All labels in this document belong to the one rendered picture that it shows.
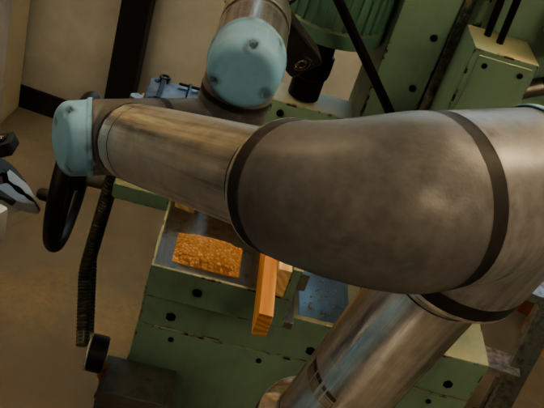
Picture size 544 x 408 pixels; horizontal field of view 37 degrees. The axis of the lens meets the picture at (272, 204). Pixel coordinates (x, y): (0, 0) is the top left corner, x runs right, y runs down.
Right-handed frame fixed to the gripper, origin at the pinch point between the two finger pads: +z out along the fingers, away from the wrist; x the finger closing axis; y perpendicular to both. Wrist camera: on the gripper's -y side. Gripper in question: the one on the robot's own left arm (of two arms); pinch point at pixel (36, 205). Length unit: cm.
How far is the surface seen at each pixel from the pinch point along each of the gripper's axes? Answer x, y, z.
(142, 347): 24.5, -10.3, 24.2
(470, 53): 18, -81, 20
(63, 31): -139, 48, -8
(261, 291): 36, -42, 22
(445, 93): 16, -74, 24
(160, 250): 28.0, -31.1, 11.0
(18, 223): -74, 73, 17
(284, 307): 31, -39, 29
